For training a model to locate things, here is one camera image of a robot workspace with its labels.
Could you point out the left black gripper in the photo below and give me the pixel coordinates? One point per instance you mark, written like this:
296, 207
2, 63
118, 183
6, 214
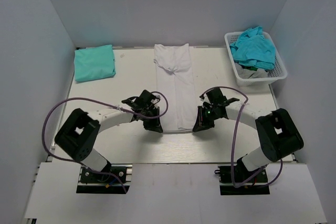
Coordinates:
155, 126

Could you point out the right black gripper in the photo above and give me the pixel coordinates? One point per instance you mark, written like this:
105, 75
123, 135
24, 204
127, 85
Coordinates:
201, 124

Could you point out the white t shirt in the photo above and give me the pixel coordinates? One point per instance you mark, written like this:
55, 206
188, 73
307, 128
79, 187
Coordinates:
174, 79

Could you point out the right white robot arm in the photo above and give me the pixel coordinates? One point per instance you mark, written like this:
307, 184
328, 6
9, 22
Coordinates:
277, 133

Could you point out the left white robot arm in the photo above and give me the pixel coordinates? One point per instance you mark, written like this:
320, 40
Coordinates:
78, 134

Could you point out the grey white shirt in basket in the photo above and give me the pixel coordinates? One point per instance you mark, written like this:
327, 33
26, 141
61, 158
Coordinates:
245, 73

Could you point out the dark green garment in basket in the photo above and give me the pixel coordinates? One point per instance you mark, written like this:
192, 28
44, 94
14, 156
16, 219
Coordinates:
250, 68

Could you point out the white plastic basket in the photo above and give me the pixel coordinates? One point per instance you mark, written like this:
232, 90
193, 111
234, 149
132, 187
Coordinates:
277, 73

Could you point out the crumpled blue t shirt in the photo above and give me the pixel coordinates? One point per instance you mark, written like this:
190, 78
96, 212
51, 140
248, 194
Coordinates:
253, 49

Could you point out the folded green t shirt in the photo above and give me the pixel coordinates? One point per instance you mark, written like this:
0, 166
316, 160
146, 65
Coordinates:
94, 63

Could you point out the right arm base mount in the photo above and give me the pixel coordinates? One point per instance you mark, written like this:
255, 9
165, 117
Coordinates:
255, 186

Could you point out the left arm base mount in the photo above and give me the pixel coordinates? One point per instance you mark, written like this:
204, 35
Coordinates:
91, 183

